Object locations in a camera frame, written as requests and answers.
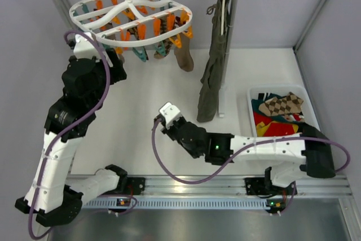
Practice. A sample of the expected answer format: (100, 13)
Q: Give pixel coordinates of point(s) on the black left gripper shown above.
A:
(118, 69)

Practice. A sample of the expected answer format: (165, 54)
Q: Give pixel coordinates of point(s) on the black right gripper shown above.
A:
(168, 129)

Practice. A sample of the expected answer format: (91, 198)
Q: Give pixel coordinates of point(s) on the beige brown argyle sock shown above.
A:
(286, 105)

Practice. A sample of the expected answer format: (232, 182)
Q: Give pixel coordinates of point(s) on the plain brown sock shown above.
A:
(114, 45)
(183, 55)

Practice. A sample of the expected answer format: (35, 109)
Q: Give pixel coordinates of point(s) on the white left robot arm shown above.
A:
(53, 201)

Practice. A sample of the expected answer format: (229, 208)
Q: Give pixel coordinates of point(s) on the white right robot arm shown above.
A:
(286, 158)

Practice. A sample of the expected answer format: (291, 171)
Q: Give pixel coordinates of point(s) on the white oval clip hanger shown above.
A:
(102, 18)

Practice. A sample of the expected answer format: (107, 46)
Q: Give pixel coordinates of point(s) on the pile of colourful socks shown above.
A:
(277, 125)

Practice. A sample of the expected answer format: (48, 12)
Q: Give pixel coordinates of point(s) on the olive green hanging garment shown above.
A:
(212, 77)

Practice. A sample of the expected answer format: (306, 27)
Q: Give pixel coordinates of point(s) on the tan brown argyle sock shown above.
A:
(163, 47)

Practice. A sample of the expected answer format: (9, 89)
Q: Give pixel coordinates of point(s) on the white plastic basket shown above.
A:
(281, 90)

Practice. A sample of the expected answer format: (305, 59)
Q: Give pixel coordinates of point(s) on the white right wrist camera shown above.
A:
(169, 113)

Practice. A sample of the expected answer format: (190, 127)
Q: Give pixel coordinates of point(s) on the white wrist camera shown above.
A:
(84, 50)
(169, 113)

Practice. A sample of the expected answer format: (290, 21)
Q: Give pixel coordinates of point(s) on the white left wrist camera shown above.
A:
(84, 50)

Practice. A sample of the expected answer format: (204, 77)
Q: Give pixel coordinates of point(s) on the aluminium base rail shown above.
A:
(337, 187)

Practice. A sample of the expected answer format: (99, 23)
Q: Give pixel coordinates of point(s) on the white slotted cable duct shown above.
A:
(185, 203)

